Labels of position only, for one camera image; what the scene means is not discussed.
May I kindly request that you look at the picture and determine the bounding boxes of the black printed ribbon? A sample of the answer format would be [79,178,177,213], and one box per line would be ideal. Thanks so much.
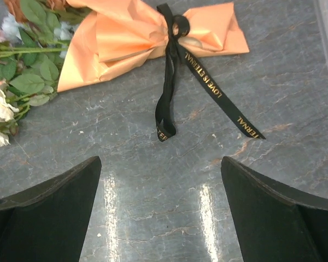
[155,3,265,142]

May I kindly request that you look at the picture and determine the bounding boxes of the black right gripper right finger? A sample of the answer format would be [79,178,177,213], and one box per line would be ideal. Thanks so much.
[221,157,328,262]

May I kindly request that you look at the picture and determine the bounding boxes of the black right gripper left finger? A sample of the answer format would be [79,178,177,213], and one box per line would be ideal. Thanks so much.
[0,156,102,262]

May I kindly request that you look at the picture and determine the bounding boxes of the orange wrapping paper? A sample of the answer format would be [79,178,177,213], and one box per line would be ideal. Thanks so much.
[57,1,249,92]

